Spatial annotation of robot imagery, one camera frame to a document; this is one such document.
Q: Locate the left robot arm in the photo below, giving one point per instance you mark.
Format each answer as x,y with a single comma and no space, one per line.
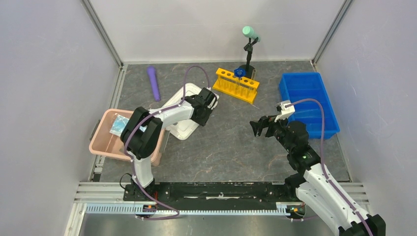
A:
141,134

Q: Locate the packaged face mask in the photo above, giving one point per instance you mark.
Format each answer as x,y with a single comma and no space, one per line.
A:
119,124

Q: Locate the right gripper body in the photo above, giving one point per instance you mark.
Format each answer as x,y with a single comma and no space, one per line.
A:
276,129

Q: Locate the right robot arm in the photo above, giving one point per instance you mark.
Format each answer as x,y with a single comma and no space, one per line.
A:
314,185

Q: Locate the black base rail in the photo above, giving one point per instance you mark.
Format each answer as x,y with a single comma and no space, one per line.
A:
176,199

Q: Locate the long glass rod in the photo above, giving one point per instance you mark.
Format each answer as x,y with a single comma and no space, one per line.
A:
304,113

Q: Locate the purple microphone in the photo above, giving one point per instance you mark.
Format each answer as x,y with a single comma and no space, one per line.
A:
151,71

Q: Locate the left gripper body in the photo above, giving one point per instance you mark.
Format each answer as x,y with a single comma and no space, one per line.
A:
203,119

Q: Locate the white plastic lid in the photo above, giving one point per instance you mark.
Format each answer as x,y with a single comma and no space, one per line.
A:
185,127

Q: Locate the black microphone stand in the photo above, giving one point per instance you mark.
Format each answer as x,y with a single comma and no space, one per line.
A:
249,70

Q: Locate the yellow test tube rack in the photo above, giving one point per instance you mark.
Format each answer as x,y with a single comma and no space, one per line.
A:
225,82

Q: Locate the glass tube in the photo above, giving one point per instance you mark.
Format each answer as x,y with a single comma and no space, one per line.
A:
253,76

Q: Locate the blue plastic tray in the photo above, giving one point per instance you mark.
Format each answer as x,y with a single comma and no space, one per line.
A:
302,85

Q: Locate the blue bulb dropper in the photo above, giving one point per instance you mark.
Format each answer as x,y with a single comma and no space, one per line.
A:
238,73

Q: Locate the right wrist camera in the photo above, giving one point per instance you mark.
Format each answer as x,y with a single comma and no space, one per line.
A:
285,110

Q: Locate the pink plastic bin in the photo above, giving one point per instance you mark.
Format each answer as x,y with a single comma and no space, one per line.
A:
107,144

